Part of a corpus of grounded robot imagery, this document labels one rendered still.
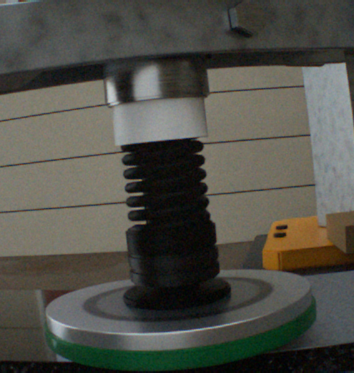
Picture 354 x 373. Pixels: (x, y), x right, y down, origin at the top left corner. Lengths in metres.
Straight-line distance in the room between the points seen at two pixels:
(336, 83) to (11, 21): 1.02
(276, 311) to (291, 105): 6.24
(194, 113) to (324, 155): 0.97
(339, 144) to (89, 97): 5.63
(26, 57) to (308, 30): 0.22
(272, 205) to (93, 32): 6.27
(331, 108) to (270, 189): 5.34
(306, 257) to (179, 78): 0.80
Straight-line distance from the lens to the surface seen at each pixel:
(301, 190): 6.68
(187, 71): 0.48
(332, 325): 0.56
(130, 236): 0.50
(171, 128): 0.48
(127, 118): 0.49
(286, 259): 1.23
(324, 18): 0.53
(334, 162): 1.41
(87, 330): 0.45
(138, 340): 0.43
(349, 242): 1.12
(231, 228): 6.72
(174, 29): 0.46
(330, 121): 1.41
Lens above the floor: 0.99
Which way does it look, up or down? 3 degrees down
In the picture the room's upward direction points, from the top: 6 degrees counter-clockwise
